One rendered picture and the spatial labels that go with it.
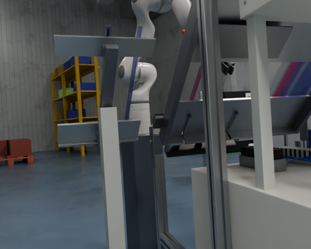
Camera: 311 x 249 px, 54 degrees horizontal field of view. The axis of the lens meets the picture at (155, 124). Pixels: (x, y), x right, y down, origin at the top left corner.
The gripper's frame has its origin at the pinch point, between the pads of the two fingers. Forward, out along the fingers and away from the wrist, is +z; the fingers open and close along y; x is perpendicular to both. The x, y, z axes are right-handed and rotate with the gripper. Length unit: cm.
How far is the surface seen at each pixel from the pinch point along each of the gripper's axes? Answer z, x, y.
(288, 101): -1.0, 16.3, 36.1
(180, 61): 3.2, -4.4, -21.0
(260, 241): 62, 13, -21
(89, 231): -50, 151, -45
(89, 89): -605, 330, 17
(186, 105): -0.9, 15.9, -13.3
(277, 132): -1.0, 33.1, 36.9
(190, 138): -1.6, 33.0, -7.9
